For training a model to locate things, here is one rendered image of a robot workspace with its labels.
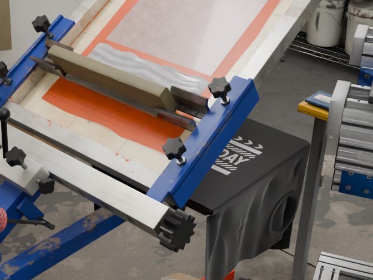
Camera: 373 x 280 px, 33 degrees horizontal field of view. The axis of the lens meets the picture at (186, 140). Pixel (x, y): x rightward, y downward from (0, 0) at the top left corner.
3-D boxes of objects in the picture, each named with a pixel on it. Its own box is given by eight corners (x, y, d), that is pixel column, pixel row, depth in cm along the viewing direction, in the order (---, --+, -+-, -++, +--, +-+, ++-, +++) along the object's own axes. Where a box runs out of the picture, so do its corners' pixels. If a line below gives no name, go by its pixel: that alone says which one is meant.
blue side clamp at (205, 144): (241, 92, 139) (233, 71, 133) (260, 99, 136) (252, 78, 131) (162, 200, 129) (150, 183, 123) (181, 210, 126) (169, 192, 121)
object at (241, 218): (273, 224, 205) (285, 135, 189) (296, 234, 200) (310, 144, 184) (181, 296, 173) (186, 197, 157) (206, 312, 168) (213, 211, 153)
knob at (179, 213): (177, 214, 121) (164, 195, 115) (201, 226, 118) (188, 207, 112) (155, 246, 119) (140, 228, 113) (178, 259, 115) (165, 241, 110)
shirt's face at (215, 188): (195, 99, 210) (195, 98, 210) (310, 143, 186) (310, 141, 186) (87, 150, 177) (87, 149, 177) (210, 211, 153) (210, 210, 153)
